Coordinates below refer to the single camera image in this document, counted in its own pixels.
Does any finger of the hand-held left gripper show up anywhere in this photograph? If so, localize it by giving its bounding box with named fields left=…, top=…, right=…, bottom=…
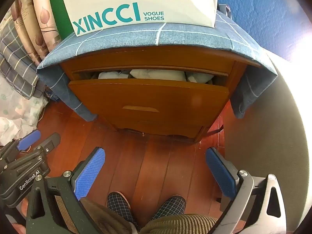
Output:
left=0, top=130, right=41, bottom=162
left=5, top=133, right=61, bottom=170

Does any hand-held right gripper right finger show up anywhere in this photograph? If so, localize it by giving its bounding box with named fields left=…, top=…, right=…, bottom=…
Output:
left=205, top=147, right=287, bottom=234

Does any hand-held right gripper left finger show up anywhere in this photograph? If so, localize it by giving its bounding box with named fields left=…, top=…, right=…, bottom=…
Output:
left=26, top=147, right=106, bottom=234

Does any white underwear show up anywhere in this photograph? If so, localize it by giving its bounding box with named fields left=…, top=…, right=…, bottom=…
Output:
left=129, top=69, right=187, bottom=82
left=98, top=71, right=128, bottom=80
left=186, top=72, right=214, bottom=84

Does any wooden drawer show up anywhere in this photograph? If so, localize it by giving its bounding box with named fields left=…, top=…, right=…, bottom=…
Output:
left=68, top=69, right=231, bottom=128

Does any white floral sheet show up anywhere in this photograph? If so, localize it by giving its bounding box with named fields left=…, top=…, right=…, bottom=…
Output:
left=0, top=75, right=49, bottom=147

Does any plaid slipper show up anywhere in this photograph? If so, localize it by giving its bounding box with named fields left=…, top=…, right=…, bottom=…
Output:
left=107, top=192, right=133, bottom=225
left=156, top=195, right=186, bottom=221

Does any person's left leg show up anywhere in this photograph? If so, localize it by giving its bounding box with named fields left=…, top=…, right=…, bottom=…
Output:
left=56, top=196, right=137, bottom=234

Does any person's leg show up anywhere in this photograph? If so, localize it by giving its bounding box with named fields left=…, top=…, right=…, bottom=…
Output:
left=140, top=214, right=218, bottom=234
left=56, top=196, right=137, bottom=234

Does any person's right leg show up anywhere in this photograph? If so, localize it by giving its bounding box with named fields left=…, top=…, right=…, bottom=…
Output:
left=140, top=214, right=218, bottom=234

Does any grey plaid cloth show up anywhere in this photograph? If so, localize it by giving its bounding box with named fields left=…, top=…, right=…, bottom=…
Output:
left=0, top=5, right=41, bottom=100

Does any beige leaf-print curtain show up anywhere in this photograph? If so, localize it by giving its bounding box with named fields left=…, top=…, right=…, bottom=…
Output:
left=11, top=0, right=62, bottom=65

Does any blue checked cloth cover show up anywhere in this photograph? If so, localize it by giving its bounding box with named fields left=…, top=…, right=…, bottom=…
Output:
left=36, top=4, right=278, bottom=122

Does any wooden nightstand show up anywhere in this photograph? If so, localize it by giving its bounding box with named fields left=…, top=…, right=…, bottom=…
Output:
left=60, top=45, right=262, bottom=143

